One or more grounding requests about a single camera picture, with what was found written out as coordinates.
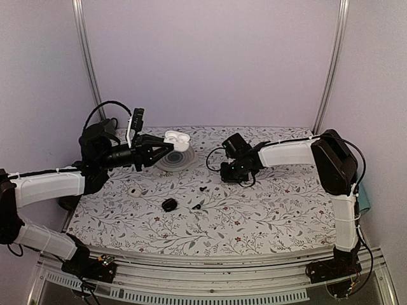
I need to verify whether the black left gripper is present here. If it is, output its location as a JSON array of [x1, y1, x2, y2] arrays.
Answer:
[[97, 133, 174, 171]]

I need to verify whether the white oval earbud case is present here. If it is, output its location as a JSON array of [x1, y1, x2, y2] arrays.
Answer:
[[164, 130, 190, 153]]

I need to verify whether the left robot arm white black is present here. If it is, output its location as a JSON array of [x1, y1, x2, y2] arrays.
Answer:
[[1, 119, 190, 276]]

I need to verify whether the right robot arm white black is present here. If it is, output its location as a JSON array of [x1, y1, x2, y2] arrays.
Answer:
[[220, 130, 361, 277]]

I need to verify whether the white earbud case small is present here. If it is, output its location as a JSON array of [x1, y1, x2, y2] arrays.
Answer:
[[128, 188, 142, 198]]

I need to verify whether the black open earbud case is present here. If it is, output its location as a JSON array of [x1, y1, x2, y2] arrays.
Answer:
[[162, 198, 178, 212]]

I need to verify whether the grey swirl ceramic plate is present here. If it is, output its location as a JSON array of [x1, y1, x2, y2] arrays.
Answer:
[[156, 147, 196, 172]]

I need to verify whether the grey mug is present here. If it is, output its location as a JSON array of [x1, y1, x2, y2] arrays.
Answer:
[[100, 118, 118, 135]]

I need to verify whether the teal cup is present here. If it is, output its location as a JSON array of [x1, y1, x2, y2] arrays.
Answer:
[[358, 183, 371, 215]]

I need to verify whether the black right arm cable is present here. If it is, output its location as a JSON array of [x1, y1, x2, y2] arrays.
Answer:
[[205, 146, 257, 188]]

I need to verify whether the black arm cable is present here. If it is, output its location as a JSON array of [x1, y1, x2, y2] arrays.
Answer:
[[205, 146, 257, 188], [83, 100, 133, 131]]

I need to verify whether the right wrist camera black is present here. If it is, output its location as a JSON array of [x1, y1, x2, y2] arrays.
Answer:
[[222, 133, 252, 161]]

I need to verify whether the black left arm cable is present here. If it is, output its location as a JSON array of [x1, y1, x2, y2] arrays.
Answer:
[[83, 100, 133, 131]]

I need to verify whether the aluminium front rail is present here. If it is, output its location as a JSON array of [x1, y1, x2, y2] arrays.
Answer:
[[27, 247, 399, 304]]

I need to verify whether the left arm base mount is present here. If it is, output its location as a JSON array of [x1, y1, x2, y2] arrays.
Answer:
[[61, 254, 118, 283]]

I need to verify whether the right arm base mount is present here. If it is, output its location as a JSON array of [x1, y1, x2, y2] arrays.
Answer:
[[305, 259, 362, 299]]

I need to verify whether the right aluminium frame post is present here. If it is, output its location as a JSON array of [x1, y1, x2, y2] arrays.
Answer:
[[312, 0, 350, 134]]

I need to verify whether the aluminium frame post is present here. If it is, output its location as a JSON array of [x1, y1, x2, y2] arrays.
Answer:
[[312, 0, 350, 134], [72, 0, 102, 106]]

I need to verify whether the left aluminium frame post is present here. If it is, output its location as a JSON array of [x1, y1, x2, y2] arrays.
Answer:
[[72, 0, 102, 106]]

